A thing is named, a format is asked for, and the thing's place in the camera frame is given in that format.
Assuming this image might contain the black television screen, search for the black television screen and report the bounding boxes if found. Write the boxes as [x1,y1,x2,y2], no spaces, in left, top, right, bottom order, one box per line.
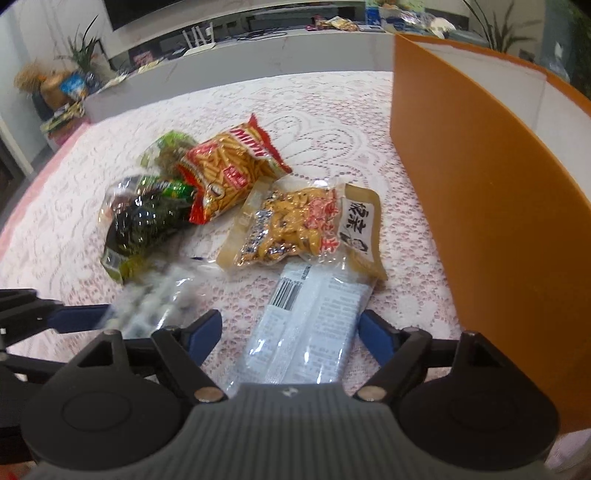
[104,0,278,33]

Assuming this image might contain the potted green plant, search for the potted green plant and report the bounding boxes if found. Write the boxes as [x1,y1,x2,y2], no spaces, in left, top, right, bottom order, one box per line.
[462,0,542,52]
[56,15,114,77]

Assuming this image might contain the pile of snacks on counter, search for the pile of snacks on counter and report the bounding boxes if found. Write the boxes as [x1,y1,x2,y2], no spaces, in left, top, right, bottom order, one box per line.
[314,0,459,38]

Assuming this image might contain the light green snack packet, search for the light green snack packet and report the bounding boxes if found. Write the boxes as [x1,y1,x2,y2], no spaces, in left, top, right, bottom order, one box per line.
[140,130,199,179]

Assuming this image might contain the orange storage box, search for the orange storage box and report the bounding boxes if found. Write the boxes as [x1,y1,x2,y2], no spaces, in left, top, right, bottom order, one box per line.
[389,33,591,435]

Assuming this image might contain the clear plastic snack packet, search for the clear plastic snack packet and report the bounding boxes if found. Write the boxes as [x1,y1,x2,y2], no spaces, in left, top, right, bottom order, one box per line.
[104,261,209,341]

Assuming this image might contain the brown and yellow snack packet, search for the brown and yellow snack packet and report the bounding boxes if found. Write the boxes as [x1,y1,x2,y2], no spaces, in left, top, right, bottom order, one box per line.
[216,178,389,283]

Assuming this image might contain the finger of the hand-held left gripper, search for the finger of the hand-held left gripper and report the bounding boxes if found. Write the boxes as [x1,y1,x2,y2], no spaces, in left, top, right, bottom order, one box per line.
[0,288,112,334]
[0,348,70,386]

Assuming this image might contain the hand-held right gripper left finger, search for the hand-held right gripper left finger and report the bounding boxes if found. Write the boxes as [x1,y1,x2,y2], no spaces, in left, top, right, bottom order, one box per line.
[69,309,227,403]

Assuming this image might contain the grey long counter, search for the grey long counter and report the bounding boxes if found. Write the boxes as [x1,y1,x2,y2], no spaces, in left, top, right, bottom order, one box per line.
[81,30,396,124]

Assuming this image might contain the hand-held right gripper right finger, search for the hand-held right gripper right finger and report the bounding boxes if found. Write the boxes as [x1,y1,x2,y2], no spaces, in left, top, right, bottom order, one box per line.
[353,310,509,400]

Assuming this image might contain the green colourful snack tube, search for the green colourful snack tube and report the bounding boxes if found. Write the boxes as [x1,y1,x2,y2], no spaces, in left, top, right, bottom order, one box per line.
[100,173,199,284]

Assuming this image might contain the red stick snack packet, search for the red stick snack packet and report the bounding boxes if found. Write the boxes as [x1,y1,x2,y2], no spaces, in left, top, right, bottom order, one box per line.
[178,113,294,227]

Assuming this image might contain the white router with antennas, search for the white router with antennas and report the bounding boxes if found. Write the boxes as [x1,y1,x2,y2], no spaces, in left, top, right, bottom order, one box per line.
[181,22,219,52]

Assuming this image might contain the green packets on side shelf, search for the green packets on side shelf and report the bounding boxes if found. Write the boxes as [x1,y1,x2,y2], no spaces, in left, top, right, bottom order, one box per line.
[41,100,89,139]

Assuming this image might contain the white snack packet with barcode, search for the white snack packet with barcode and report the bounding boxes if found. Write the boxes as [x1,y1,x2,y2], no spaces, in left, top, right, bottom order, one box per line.
[226,261,377,398]

